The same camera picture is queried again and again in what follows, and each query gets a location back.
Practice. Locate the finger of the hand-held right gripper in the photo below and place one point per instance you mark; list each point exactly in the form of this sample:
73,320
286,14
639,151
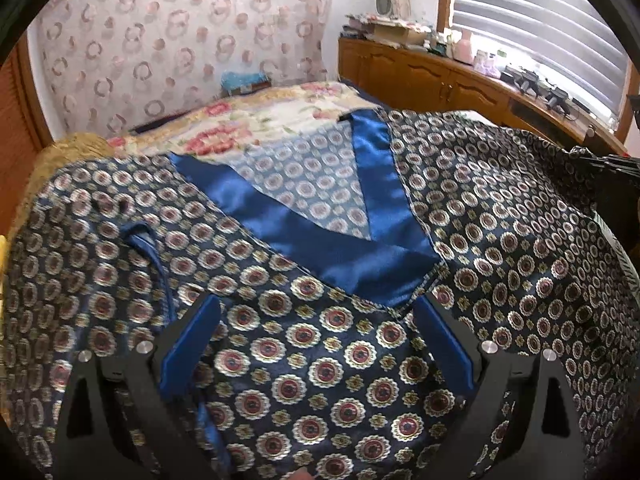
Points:
612,165

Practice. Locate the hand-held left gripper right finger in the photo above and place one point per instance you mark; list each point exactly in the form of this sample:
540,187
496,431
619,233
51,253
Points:
445,347

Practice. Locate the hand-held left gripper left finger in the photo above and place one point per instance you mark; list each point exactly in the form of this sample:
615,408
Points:
192,347

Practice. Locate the navy medallion-print satin robe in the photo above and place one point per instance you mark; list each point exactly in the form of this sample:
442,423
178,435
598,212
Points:
325,320

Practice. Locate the black gadgets on cabinet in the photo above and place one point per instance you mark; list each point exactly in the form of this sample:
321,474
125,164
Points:
537,85

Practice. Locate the lavender small container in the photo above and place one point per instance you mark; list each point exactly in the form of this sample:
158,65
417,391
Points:
487,64

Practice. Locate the white window blinds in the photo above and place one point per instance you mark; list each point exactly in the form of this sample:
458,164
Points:
540,10

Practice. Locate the pink container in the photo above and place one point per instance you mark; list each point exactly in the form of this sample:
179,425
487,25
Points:
464,47

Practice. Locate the wooden cabinet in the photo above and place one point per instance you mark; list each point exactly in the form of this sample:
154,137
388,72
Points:
425,75

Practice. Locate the cardboard box with papers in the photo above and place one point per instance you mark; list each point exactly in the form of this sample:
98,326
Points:
400,32

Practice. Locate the floral fleece blanket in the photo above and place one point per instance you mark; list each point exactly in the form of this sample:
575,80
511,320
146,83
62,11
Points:
280,110

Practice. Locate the blue fuzzy bundle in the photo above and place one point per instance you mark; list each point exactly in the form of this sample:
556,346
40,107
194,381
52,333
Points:
245,82

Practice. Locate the wooden door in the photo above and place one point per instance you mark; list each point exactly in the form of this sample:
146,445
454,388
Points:
20,135

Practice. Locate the circle pattern headboard cover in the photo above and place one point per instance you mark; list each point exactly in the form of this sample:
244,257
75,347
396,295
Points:
150,35

